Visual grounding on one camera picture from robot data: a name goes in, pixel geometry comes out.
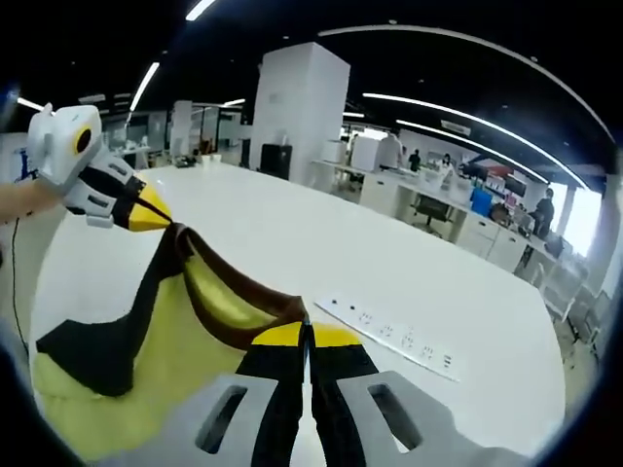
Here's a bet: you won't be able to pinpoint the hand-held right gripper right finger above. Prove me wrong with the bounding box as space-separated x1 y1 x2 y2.
309 324 463 467

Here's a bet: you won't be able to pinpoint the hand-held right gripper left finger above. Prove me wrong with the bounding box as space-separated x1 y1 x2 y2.
165 321 312 467

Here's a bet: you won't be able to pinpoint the yellow garment grey blue sleeves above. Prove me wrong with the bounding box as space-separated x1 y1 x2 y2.
34 221 309 461

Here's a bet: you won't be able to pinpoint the black cabinet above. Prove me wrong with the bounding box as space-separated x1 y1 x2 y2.
260 143 293 181

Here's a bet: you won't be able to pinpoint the white square pillar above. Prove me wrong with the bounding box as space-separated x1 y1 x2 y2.
252 42 351 181

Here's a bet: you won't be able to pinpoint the black office chair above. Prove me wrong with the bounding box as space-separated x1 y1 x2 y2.
413 197 452 228

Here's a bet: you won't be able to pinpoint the white cabinet row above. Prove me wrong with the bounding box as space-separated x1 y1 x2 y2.
311 160 551 273

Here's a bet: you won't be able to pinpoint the blue container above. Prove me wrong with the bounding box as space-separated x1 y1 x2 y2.
470 188 493 215

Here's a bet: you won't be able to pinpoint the white box appliance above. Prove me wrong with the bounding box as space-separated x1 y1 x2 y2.
350 137 384 172

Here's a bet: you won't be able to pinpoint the white mesh chair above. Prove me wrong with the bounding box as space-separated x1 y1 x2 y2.
534 242 600 332

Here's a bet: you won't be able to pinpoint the dark computer monitor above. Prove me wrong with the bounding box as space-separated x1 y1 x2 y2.
503 174 530 198

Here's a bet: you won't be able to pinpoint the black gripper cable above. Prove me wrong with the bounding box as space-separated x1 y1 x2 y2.
9 216 30 346

